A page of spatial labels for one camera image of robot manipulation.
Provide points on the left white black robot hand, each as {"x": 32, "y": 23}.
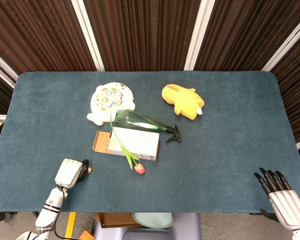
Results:
{"x": 67, "y": 172}

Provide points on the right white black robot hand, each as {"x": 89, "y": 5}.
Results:
{"x": 287, "y": 207}

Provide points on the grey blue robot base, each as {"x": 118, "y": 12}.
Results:
{"x": 187, "y": 225}

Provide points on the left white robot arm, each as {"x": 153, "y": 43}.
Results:
{"x": 50, "y": 207}

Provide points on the white fishing game toy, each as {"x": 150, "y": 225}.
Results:
{"x": 100, "y": 115}

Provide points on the orange plastic object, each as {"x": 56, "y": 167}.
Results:
{"x": 87, "y": 235}

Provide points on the brown cardboard box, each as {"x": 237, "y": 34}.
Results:
{"x": 115, "y": 220}

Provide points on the artificial red tulip flower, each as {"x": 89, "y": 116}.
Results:
{"x": 139, "y": 168}

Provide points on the white cardboard product box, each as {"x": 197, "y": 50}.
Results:
{"x": 140, "y": 142}

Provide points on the black chair base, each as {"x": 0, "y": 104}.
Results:
{"x": 0, "y": 217}

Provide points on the green spray bottle black trigger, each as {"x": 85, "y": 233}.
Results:
{"x": 140, "y": 122}

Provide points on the blue felt table cover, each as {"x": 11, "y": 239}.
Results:
{"x": 215, "y": 155}

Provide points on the light green round stool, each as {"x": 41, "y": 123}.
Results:
{"x": 152, "y": 218}

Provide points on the yellow plush dinosaur toy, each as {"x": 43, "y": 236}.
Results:
{"x": 182, "y": 100}

